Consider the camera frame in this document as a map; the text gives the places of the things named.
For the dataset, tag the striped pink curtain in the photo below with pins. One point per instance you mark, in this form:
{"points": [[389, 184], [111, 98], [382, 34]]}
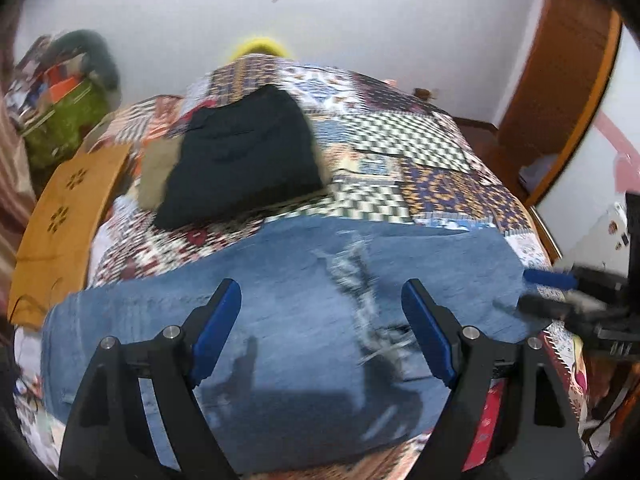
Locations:
{"points": [[10, 185]]}

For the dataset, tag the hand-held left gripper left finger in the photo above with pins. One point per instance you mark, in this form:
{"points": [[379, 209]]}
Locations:
{"points": [[220, 325]]}

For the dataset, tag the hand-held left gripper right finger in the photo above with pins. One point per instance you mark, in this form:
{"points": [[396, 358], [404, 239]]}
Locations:
{"points": [[430, 330]]}

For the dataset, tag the black folded pants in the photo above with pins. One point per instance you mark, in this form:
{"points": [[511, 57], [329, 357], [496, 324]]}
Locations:
{"points": [[245, 160]]}

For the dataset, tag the grey plush pillow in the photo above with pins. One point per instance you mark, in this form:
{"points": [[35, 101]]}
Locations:
{"points": [[95, 52]]}

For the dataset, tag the orange box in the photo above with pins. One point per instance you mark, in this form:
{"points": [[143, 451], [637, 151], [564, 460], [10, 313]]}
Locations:
{"points": [[65, 89]]}

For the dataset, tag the yellow padded headboard tube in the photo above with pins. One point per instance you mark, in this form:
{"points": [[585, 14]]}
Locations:
{"points": [[260, 46]]}

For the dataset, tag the white appliance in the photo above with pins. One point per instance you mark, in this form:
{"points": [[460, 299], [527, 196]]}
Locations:
{"points": [[595, 240]]}

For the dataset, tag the wooden bed post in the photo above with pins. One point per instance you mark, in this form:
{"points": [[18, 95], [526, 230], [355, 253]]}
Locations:
{"points": [[423, 93]]}

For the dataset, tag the pile of clothes and bags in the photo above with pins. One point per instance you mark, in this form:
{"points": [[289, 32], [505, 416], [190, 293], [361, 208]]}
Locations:
{"points": [[30, 75]]}

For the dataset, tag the purple cloth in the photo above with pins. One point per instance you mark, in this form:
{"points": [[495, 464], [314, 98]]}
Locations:
{"points": [[537, 170]]}

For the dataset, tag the blue jeans pants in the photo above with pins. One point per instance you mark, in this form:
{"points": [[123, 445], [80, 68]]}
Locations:
{"points": [[290, 280]]}

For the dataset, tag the khaki folded pants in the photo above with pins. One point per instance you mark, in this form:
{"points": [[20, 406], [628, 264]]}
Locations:
{"points": [[155, 175]]}

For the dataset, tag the wooden door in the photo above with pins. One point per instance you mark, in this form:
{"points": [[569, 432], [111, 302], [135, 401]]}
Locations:
{"points": [[560, 85]]}

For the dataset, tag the green fabric bag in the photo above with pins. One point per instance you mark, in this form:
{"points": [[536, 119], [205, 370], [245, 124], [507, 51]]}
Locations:
{"points": [[65, 125]]}

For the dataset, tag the wooden lap table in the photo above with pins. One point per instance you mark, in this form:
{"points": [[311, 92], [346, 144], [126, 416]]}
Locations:
{"points": [[65, 225]]}

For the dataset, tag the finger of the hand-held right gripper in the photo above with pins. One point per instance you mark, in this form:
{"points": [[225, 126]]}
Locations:
{"points": [[545, 305], [545, 277]]}

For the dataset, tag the patchwork patterned blanket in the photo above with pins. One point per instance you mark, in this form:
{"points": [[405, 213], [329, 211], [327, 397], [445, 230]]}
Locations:
{"points": [[425, 160]]}

